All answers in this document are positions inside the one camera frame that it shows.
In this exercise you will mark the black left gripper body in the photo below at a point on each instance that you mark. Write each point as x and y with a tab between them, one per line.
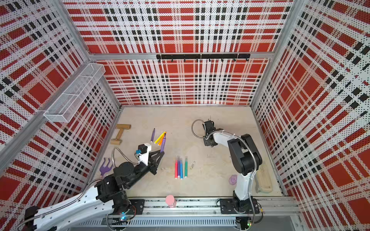
144	169

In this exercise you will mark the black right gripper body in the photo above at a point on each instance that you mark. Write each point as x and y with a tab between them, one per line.
206	143

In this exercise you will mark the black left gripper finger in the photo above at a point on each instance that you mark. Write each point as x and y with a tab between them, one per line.
155	165
156	156

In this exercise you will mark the violet marker pen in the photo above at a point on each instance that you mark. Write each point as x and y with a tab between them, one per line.
163	143

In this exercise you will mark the orange marker pen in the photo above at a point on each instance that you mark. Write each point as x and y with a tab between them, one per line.
161	140

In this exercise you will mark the purple marker pen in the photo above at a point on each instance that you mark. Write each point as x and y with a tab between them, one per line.
153	135

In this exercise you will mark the yellow marker pen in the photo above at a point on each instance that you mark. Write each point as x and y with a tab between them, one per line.
157	140

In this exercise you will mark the blue marker pen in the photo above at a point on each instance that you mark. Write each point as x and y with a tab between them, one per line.
180	169

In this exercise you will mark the green marker pen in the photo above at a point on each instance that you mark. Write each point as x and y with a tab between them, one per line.
186	168

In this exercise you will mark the pink marker pen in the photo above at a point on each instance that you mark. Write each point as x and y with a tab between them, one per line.
176	169

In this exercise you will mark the wooden roller tool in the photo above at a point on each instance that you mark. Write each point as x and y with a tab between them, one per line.
121	127

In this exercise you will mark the purple toy garden fork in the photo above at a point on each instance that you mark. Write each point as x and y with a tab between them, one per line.
106	166

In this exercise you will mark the left base circuit board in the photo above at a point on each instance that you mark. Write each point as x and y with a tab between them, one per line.
121	221

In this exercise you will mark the base circuit board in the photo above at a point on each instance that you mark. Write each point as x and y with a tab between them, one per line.
244	223
121	221

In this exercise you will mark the beige oval object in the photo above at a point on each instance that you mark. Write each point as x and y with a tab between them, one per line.
263	180

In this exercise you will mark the right base circuit board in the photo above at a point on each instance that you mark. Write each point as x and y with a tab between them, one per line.
244	223

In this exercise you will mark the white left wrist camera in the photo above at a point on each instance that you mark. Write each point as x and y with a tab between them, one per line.
142	153

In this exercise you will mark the pink cylinder on rail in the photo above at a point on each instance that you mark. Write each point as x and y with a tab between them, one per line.
170	201

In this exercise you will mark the black hook rail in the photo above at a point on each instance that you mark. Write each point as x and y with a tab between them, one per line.
172	57

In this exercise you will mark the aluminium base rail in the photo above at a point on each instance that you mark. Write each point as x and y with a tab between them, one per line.
272	213

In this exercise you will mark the white wire mesh basket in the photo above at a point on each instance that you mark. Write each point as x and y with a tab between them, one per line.
66	105

